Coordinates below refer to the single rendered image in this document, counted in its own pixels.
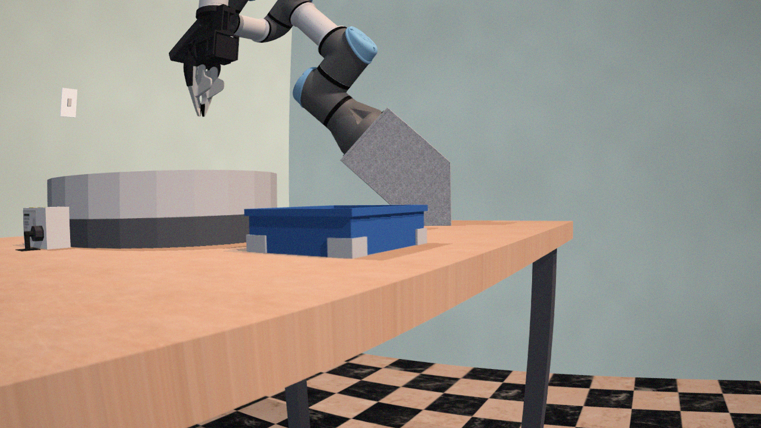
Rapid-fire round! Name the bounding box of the blue crate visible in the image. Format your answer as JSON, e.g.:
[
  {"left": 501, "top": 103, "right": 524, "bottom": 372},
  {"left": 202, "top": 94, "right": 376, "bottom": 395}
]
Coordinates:
[{"left": 244, "top": 204, "right": 428, "bottom": 259}]

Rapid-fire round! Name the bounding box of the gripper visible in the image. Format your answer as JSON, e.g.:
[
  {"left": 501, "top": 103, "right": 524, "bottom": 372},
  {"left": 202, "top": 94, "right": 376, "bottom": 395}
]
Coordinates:
[{"left": 183, "top": 4, "right": 240, "bottom": 117}]

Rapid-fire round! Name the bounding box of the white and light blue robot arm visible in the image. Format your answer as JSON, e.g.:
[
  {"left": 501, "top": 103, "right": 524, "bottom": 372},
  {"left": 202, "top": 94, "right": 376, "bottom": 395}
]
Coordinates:
[{"left": 169, "top": 0, "right": 382, "bottom": 154}]

